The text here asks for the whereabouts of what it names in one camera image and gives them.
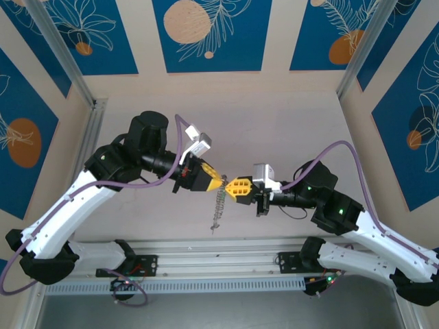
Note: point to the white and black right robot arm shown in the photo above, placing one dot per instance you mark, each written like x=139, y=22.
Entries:
x=356, y=260

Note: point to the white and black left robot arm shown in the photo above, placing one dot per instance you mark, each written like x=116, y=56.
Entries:
x=58, y=212

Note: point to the black controller board with LEDs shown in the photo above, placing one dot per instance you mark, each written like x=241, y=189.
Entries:
x=315, y=286
x=123, y=283

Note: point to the long aluminium frame rail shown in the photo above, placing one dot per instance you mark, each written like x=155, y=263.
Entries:
x=205, y=260

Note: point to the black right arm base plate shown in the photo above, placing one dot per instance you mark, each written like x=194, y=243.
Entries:
x=286, y=262

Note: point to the blue floral wall panel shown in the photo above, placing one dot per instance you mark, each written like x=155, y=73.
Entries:
x=20, y=103
x=394, y=154
x=308, y=34
x=240, y=51
x=34, y=44
x=113, y=51
x=394, y=41

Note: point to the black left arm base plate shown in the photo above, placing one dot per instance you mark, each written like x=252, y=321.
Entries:
x=151, y=265

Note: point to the aluminium frame post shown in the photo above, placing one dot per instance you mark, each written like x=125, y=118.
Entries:
x=61, y=51
x=363, y=44

